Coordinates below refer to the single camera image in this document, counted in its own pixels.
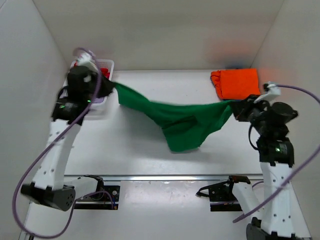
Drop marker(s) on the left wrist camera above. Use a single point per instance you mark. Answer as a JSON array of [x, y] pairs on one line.
[[87, 59]]

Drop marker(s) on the lavender t shirt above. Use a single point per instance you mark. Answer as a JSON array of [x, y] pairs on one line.
[[96, 101]]

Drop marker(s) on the folded orange t shirt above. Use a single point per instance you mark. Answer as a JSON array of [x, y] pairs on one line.
[[235, 84]]

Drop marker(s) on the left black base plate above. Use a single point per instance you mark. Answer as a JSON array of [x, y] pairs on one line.
[[101, 201]]

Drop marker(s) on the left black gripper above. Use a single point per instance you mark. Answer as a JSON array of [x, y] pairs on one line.
[[108, 86]]

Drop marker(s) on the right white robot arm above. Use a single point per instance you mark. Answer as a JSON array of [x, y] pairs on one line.
[[273, 221]]

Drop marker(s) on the red t shirt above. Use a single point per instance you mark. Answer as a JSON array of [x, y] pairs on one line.
[[106, 67]]

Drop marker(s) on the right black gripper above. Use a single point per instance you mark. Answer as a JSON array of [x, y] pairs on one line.
[[240, 108]]

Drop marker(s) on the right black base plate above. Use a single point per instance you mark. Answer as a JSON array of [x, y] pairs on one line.
[[220, 197]]

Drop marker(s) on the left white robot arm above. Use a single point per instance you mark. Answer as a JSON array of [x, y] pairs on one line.
[[48, 187]]

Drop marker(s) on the green t shirt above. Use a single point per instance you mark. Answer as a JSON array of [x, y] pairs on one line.
[[185, 127]]

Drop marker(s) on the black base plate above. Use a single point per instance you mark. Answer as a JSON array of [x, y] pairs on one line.
[[220, 197], [101, 201]]

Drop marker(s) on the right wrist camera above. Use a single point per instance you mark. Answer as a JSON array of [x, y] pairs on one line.
[[271, 92]]

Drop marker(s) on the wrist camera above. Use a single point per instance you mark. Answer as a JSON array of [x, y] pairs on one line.
[[271, 92], [87, 59]]

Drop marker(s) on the white plastic laundry basket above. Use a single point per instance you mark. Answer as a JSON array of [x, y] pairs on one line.
[[99, 107]]

